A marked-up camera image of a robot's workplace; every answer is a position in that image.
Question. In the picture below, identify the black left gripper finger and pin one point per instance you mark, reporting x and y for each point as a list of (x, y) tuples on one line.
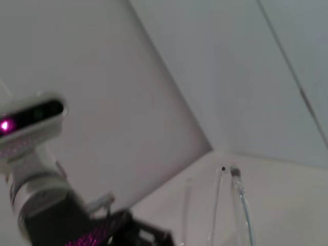
[(156, 238)]

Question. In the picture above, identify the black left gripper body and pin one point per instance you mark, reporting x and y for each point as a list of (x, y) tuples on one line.
[(77, 228)]

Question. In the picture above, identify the clear frame glasses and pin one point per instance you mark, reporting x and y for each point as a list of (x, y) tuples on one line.
[(235, 172)]

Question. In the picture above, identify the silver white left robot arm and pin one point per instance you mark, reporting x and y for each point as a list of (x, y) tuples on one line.
[(41, 200)]

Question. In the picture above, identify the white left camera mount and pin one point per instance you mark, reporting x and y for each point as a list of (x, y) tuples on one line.
[(28, 161)]

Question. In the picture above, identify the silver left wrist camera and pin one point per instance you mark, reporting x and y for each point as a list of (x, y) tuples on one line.
[(33, 128)]

